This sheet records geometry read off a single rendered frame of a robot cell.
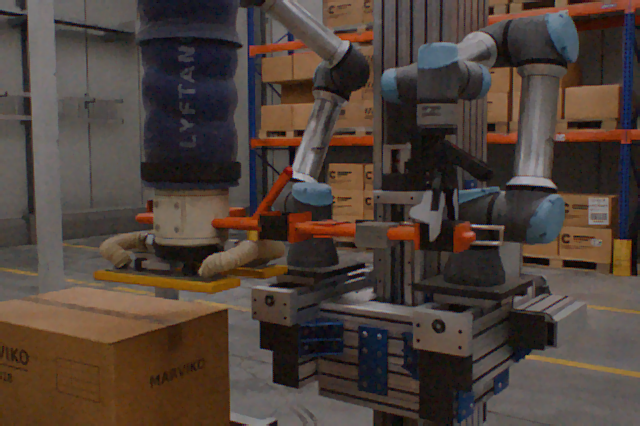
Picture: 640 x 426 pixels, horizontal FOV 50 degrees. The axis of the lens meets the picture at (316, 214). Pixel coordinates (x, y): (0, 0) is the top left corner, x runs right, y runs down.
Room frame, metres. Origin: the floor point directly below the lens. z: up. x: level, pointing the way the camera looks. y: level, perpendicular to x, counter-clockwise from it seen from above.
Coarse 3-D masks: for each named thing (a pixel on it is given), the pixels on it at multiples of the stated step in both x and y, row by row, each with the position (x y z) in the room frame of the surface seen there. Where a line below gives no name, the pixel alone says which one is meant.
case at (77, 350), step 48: (0, 336) 1.69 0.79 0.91; (48, 336) 1.59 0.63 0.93; (96, 336) 1.52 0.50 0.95; (144, 336) 1.56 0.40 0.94; (192, 336) 1.69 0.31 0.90; (0, 384) 1.69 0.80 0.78; (48, 384) 1.59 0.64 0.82; (96, 384) 1.50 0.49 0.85; (144, 384) 1.55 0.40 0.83; (192, 384) 1.69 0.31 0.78
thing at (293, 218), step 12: (264, 216) 1.42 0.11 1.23; (276, 216) 1.41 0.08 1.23; (288, 216) 1.40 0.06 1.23; (300, 216) 1.43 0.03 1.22; (264, 228) 1.43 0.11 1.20; (276, 228) 1.42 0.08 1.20; (288, 228) 1.40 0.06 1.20; (276, 240) 1.41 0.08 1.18; (288, 240) 1.40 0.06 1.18; (300, 240) 1.43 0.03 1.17
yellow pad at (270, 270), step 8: (200, 264) 1.63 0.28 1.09; (272, 264) 1.61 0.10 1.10; (224, 272) 1.59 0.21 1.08; (232, 272) 1.58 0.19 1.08; (240, 272) 1.57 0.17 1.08; (248, 272) 1.56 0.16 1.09; (256, 272) 1.55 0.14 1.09; (264, 272) 1.54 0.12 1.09; (272, 272) 1.56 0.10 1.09; (280, 272) 1.59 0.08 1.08
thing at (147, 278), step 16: (96, 272) 1.53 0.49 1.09; (112, 272) 1.52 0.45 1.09; (128, 272) 1.50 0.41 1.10; (144, 272) 1.49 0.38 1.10; (160, 272) 1.49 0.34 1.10; (176, 272) 1.49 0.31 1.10; (192, 272) 1.45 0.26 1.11; (176, 288) 1.42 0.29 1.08; (192, 288) 1.40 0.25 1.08; (208, 288) 1.38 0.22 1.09; (224, 288) 1.40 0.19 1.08
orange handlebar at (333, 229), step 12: (144, 216) 1.61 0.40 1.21; (240, 216) 1.81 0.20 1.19; (228, 228) 1.50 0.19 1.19; (240, 228) 1.48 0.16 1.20; (252, 228) 1.46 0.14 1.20; (300, 228) 1.40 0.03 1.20; (312, 228) 1.39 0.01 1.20; (324, 228) 1.38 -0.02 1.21; (336, 228) 1.36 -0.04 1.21; (348, 228) 1.35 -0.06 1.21; (396, 228) 1.31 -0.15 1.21; (408, 228) 1.33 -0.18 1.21; (408, 240) 1.29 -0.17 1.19; (468, 240) 1.24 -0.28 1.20
